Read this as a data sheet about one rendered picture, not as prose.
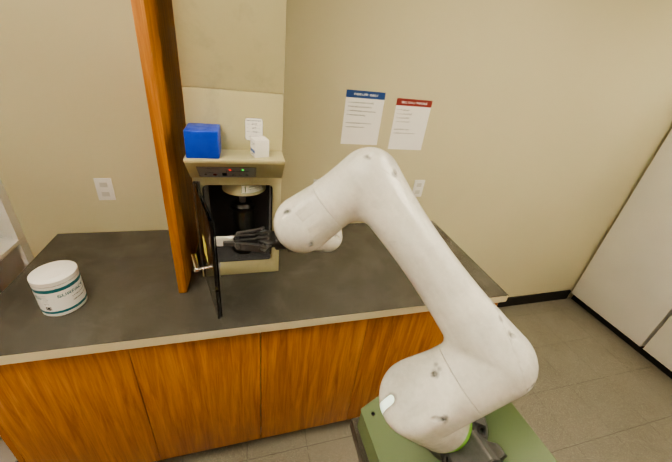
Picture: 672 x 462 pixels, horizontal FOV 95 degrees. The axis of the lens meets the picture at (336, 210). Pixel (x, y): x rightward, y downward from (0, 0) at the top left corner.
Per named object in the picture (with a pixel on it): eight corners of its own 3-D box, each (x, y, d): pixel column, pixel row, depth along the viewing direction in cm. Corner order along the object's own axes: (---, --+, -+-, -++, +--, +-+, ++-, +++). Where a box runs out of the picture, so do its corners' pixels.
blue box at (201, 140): (190, 148, 106) (187, 122, 102) (221, 149, 109) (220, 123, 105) (186, 158, 98) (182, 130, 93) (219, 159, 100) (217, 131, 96)
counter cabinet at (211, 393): (104, 361, 191) (60, 240, 150) (402, 321, 247) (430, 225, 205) (44, 497, 135) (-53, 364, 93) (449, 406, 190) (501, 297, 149)
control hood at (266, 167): (190, 175, 111) (187, 148, 106) (281, 175, 120) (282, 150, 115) (185, 188, 101) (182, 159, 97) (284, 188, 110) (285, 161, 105)
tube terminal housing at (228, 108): (208, 243, 154) (192, 77, 118) (274, 240, 163) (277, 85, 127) (202, 276, 133) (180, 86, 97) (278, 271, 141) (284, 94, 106)
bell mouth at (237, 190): (223, 179, 134) (222, 167, 131) (264, 179, 139) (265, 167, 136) (220, 196, 119) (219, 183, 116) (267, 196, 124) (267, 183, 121)
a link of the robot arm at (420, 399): (500, 432, 59) (469, 405, 48) (430, 467, 61) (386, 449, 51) (462, 367, 70) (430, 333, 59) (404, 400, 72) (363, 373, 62)
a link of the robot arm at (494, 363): (571, 393, 48) (374, 124, 55) (479, 440, 50) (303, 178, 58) (536, 356, 61) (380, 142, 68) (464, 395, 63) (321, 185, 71)
